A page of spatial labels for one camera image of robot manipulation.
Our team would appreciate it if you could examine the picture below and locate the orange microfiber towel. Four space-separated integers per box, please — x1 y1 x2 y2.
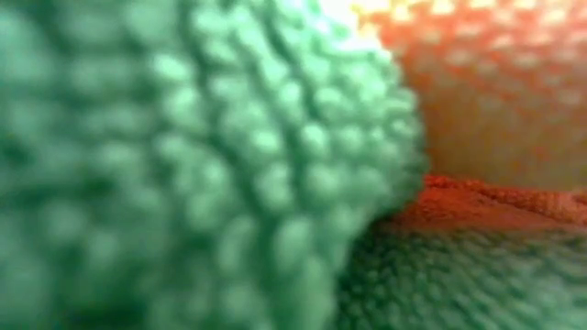
350 0 587 233

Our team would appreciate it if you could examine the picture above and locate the green microfiber towel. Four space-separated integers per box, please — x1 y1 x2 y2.
0 0 587 330

